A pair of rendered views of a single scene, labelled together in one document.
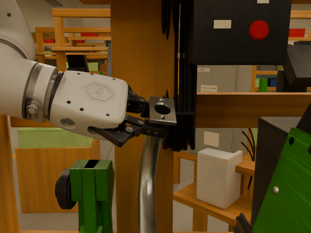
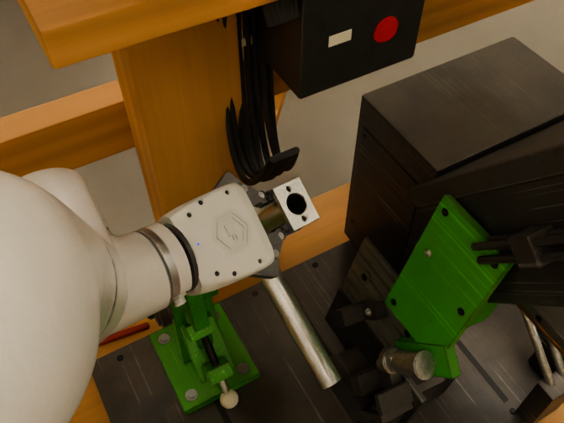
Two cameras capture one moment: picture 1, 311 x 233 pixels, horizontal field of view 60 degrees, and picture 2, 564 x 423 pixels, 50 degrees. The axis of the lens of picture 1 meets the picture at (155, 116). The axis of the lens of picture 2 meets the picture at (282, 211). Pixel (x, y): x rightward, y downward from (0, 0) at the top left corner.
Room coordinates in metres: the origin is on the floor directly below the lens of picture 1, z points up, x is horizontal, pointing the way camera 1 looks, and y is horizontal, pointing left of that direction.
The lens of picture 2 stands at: (0.03, 0.23, 1.83)
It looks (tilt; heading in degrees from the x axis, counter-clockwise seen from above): 51 degrees down; 330
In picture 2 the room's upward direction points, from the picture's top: straight up
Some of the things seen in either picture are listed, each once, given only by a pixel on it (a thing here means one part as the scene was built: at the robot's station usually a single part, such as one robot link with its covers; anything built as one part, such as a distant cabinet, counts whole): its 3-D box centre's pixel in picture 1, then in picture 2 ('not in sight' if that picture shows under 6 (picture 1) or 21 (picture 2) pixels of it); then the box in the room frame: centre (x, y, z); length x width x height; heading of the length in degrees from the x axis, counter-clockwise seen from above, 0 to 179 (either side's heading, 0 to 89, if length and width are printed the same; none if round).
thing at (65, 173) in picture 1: (66, 188); (153, 301); (0.47, 0.17, 1.12); 0.07 x 0.03 x 0.08; 179
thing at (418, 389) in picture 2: not in sight; (389, 349); (0.32, -0.14, 0.92); 0.22 x 0.11 x 0.11; 179
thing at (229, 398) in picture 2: not in sight; (224, 387); (0.39, 0.12, 0.96); 0.06 x 0.03 x 0.06; 179
